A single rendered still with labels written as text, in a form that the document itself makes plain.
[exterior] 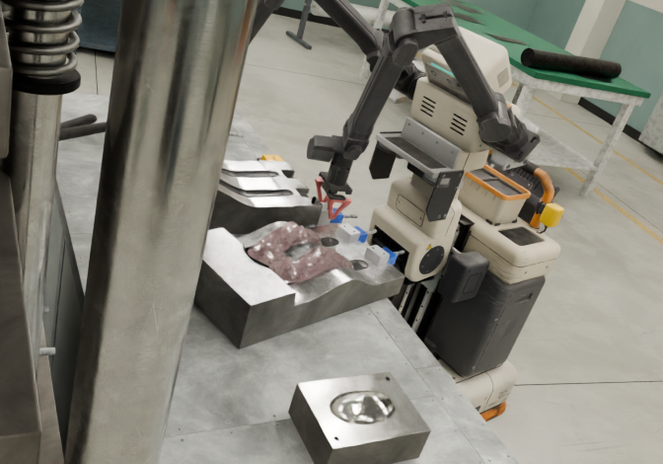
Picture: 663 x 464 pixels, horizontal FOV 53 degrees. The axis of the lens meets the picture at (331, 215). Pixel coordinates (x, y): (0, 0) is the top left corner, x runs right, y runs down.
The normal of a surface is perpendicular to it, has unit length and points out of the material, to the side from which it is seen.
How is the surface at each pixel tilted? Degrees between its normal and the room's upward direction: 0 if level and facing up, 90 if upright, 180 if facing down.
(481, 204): 92
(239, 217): 90
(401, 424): 0
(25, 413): 0
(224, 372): 0
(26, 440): 90
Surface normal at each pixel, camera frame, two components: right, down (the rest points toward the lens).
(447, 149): -0.76, 0.09
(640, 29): -0.91, -0.08
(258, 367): 0.26, -0.86
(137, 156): -0.22, 0.39
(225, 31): 0.65, 0.50
